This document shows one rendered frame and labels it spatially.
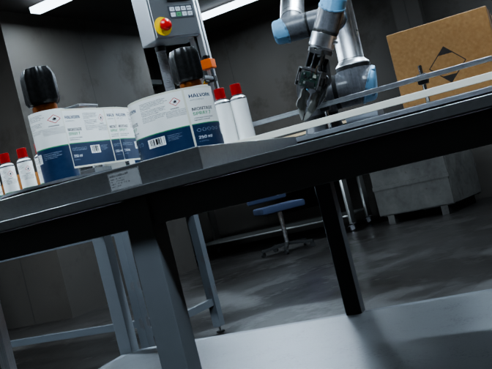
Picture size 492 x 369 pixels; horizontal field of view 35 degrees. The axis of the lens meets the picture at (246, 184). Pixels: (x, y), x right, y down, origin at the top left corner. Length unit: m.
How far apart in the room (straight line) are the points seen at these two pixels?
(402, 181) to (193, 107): 6.56
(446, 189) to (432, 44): 5.67
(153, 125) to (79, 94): 6.08
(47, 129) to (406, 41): 1.13
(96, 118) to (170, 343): 0.68
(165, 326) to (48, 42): 6.27
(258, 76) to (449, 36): 7.53
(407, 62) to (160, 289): 1.18
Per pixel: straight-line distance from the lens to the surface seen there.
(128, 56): 8.66
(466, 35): 2.40
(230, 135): 2.33
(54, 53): 7.73
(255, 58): 9.88
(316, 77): 2.21
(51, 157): 1.89
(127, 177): 1.63
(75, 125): 1.94
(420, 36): 2.42
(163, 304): 1.58
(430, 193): 8.10
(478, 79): 2.16
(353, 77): 2.59
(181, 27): 2.51
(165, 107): 1.74
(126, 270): 3.87
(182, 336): 1.59
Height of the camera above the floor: 0.78
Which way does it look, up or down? level
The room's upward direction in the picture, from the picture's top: 14 degrees counter-clockwise
